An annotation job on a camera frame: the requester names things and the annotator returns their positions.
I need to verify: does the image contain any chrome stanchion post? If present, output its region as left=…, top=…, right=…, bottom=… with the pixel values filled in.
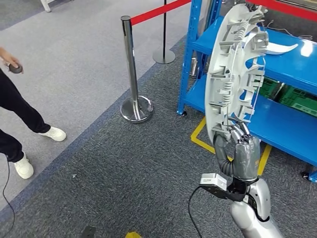
left=189, top=57, right=199, bottom=79
left=120, top=15, right=153, bottom=124

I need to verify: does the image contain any red barrier belt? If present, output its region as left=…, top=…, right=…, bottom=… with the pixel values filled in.
left=130, top=0, right=192, bottom=26
left=248, top=0, right=317, bottom=22

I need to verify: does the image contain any blue metal shelf rack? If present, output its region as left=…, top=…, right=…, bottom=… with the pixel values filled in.
left=177, top=0, right=317, bottom=183

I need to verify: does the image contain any black stanchion post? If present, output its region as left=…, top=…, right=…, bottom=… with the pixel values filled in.
left=152, top=0, right=176, bottom=64

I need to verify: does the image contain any black round controller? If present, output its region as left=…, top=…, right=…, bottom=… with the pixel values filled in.
left=8, top=63, right=23, bottom=74

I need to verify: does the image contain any person's hand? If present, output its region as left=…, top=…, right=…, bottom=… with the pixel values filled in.
left=0, top=47, right=24, bottom=74

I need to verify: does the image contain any black floor cable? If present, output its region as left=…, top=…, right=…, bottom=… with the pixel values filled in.
left=0, top=154, right=16, bottom=238

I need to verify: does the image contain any silver wheel hubcap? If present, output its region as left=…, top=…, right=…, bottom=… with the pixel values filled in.
left=205, top=3, right=269, bottom=145

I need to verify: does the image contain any person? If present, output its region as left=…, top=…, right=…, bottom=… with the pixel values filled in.
left=0, top=46, right=67, bottom=180

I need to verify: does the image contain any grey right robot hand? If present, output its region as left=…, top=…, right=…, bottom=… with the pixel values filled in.
left=213, top=120, right=261, bottom=182

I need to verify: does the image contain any black camera cable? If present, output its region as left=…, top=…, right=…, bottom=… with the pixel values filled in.
left=188, top=185, right=204, bottom=238

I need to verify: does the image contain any white plastic trim part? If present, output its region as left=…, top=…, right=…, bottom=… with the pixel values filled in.
left=263, top=42, right=299, bottom=56

